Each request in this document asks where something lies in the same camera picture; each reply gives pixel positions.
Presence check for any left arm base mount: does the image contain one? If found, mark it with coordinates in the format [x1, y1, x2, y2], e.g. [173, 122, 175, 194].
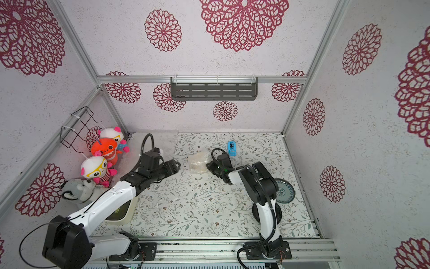
[108, 232, 157, 261]

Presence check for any grey slotted wall shelf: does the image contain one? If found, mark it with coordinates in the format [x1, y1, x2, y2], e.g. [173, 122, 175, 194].
[170, 77, 258, 101]

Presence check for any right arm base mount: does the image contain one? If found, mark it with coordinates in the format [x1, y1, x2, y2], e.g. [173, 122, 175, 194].
[244, 239, 292, 260]

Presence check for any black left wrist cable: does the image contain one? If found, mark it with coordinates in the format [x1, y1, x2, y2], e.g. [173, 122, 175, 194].
[139, 133, 165, 162]

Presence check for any white plush with striped shirt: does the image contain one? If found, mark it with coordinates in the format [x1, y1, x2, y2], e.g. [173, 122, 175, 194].
[80, 156, 117, 188]

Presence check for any clear bubble wrap sheet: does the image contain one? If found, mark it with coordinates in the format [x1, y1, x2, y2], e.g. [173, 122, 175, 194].
[186, 148, 212, 176]

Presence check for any cream plate with black flowers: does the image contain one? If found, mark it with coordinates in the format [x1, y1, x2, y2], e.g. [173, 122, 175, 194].
[187, 149, 212, 175]

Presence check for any grey plush koala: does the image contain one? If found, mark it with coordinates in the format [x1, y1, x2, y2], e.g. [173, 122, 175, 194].
[60, 179, 105, 208]

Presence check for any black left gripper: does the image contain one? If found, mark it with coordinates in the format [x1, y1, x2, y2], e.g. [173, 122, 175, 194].
[151, 159, 182, 183]

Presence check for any blue floral ceramic plate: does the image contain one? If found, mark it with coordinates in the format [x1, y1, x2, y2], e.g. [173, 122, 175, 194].
[275, 179, 296, 204]

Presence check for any blue tape dispenser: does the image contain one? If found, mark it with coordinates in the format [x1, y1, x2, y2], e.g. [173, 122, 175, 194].
[227, 141, 237, 156]

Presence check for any black wire wall basket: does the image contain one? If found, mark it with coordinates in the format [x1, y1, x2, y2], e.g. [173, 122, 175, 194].
[59, 106, 103, 154]

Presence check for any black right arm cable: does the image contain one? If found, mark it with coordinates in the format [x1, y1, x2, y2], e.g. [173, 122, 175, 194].
[211, 147, 280, 269]

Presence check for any white plush with blue dots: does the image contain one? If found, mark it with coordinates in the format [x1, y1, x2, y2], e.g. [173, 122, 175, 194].
[97, 127, 130, 153]

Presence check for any red monster plush toy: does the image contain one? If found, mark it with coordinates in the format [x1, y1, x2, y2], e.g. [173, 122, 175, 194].
[91, 138, 123, 165]

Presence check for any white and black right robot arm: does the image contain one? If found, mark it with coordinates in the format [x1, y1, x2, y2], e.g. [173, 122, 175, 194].
[206, 154, 282, 244]

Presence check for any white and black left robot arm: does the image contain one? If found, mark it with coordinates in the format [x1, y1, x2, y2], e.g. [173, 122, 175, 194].
[42, 148, 181, 269]

